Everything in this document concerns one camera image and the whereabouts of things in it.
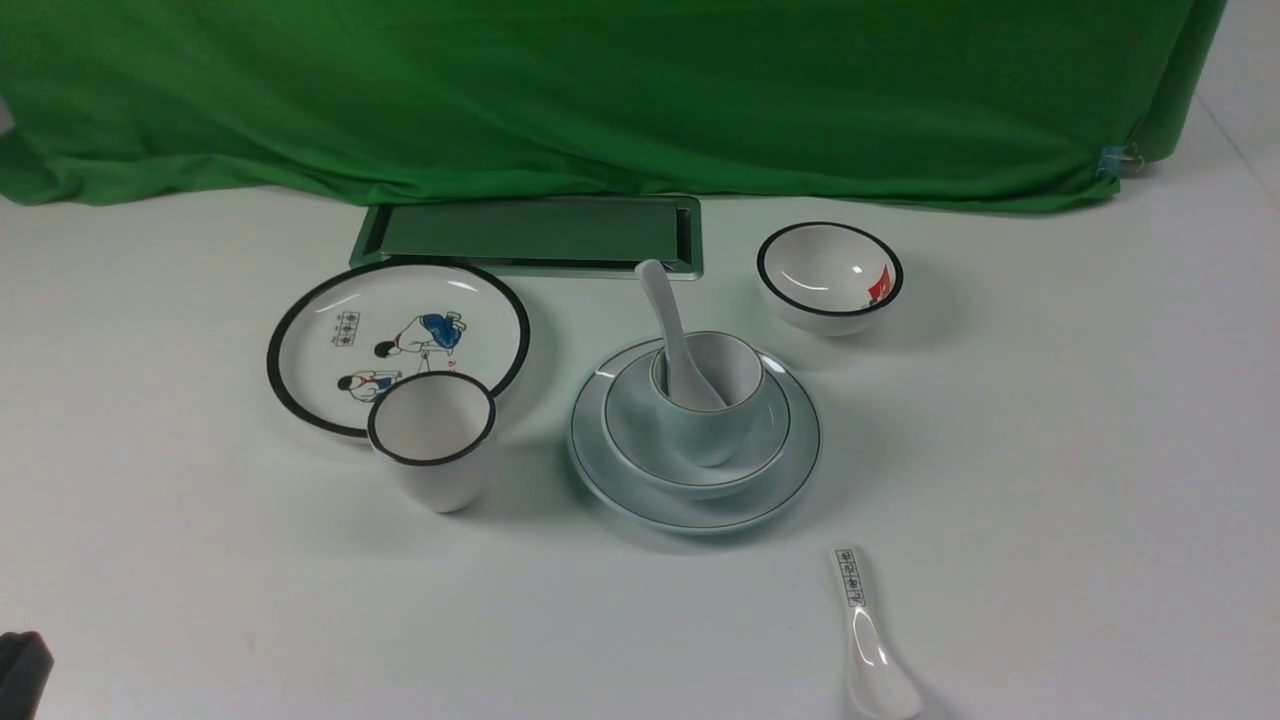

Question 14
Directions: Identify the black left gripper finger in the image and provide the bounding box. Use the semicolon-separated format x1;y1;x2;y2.
1;632;54;720

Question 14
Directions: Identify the pale blue gold-rimmed bowl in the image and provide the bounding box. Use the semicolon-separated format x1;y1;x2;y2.
603;350;797;500

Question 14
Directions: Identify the plain white ceramic spoon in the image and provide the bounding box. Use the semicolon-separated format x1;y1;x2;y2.
635;259;727;413

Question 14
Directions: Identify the pale blue gold-rimmed cup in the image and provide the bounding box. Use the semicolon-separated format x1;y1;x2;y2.
650;331;768;468

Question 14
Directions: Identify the black-rimmed illustrated plate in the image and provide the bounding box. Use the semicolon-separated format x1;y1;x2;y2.
266;258;531;442

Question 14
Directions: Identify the black-rimmed white cup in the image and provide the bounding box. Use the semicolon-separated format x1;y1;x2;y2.
367;372;497;514

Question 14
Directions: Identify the pale blue gold-rimmed plate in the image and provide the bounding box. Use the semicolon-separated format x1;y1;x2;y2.
567;338;823;536

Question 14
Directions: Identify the white spoon with characters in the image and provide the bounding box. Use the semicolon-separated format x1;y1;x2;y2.
829;544;923;719

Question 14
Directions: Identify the black-rimmed small white bowl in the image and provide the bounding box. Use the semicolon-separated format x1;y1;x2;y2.
755;222;904;337

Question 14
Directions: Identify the green backdrop cloth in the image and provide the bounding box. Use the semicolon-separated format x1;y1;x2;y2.
1;1;1225;214

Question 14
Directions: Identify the blue binder clip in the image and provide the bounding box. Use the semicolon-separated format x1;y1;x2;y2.
1094;143;1146;178

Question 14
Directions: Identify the silver table cable hatch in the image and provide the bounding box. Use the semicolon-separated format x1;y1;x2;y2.
348;195;704;281

